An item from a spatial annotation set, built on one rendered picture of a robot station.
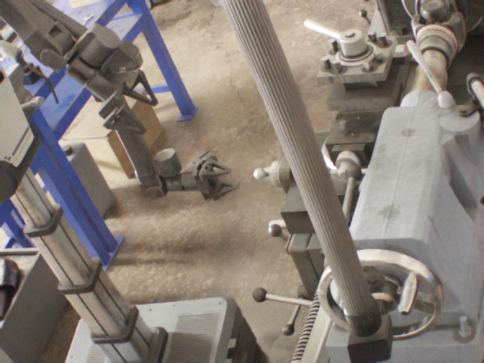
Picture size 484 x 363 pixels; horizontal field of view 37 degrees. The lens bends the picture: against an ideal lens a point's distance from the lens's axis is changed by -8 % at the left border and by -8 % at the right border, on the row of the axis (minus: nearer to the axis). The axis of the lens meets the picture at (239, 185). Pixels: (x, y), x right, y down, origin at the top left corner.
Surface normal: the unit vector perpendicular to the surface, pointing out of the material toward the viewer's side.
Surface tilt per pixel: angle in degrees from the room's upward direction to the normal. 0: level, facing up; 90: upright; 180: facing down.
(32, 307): 90
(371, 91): 0
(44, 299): 90
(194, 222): 0
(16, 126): 90
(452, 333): 0
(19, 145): 90
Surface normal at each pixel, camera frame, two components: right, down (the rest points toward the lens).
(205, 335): -0.34, -0.74
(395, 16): -0.31, 0.67
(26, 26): -0.24, 0.51
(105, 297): 0.93, -0.16
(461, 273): 0.67, -0.35
